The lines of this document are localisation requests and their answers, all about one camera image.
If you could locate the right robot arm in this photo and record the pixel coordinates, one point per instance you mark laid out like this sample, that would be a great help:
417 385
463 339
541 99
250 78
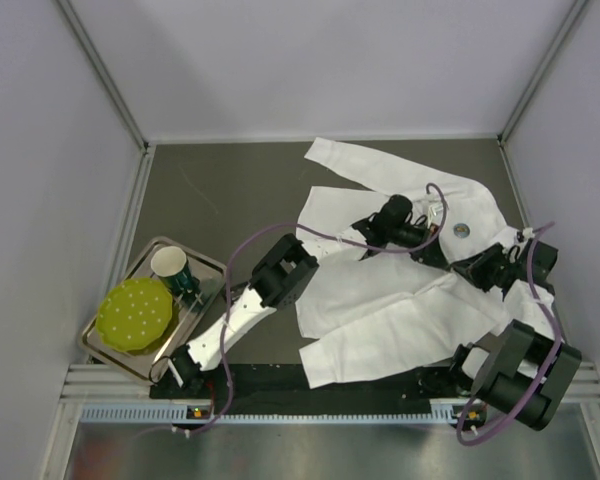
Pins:
527 374

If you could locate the green paper cup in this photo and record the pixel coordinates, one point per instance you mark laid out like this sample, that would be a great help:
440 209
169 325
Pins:
170 264

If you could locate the small black box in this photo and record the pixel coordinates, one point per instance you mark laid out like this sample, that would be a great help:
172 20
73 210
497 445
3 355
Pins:
232 295

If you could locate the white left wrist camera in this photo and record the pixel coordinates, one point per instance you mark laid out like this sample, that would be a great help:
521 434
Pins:
435 212

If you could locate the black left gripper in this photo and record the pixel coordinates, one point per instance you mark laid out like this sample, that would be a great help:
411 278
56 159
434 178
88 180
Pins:
362 228

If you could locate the white button-up shirt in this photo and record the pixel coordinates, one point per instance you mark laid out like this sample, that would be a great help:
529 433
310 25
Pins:
386 314

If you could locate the blue round brooch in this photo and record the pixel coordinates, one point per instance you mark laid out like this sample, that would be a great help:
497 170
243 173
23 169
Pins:
461 230

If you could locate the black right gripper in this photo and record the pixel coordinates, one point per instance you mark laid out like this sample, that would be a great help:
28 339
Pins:
466 270

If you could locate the metal knife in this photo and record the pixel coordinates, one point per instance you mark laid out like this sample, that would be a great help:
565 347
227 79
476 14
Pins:
168 345

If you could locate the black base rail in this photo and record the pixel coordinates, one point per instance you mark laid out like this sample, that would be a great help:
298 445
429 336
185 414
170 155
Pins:
284 389

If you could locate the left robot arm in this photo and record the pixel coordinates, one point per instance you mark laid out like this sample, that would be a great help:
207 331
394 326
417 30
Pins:
283 274

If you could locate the silver metal tray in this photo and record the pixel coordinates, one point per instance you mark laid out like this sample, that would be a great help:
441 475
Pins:
188 310

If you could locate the green polka dot plate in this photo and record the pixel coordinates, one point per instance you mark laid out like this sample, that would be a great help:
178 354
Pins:
134 314

